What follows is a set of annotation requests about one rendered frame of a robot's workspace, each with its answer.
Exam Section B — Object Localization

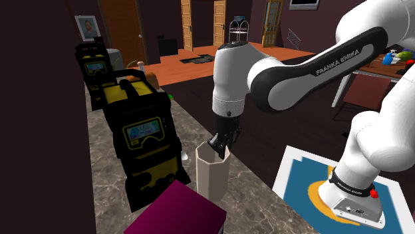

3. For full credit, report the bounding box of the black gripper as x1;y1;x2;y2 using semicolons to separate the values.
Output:
207;111;243;160

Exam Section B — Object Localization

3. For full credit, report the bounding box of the beige octagonal cup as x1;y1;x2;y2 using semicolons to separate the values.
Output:
195;141;231;202

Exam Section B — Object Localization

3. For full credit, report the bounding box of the large black yellow radio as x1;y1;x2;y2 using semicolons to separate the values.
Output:
102;68;192;213

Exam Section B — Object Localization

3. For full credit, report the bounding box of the magenta box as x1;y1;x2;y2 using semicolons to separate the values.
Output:
123;179;227;234

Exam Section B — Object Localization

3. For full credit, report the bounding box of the dark floor rug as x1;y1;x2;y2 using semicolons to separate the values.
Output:
179;54;216;64

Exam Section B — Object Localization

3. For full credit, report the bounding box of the brown bread loaf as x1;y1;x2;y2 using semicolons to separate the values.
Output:
144;71;161;90

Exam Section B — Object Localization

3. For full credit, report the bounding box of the black armchair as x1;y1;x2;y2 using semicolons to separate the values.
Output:
157;34;179;57

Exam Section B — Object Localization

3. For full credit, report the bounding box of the light wooden door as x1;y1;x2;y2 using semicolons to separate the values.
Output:
213;0;227;48
180;0;194;53

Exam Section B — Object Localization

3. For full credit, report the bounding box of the wooden glazed door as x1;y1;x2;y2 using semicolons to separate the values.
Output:
261;0;284;49

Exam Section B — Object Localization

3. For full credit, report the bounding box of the small black yellow radio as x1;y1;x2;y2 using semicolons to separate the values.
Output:
74;41;115;112

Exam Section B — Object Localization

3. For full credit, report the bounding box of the dark brown door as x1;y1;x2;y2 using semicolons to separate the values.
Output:
99;0;148;66

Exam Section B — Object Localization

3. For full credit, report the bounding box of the dark red chair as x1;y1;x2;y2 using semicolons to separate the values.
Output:
333;74;392;122

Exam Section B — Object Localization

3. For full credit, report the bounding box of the wooden table with white legs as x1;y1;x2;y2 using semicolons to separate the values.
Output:
331;48;415;108

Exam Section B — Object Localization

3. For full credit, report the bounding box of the metal wire rack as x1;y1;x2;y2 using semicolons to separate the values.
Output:
228;19;250;44

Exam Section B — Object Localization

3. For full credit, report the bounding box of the grey wall grille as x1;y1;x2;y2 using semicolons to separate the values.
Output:
287;28;303;51

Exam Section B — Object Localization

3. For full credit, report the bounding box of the wall television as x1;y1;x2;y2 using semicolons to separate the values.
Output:
289;0;321;11

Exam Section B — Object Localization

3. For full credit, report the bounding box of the framed portrait wall picture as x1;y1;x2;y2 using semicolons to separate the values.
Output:
74;15;102;43

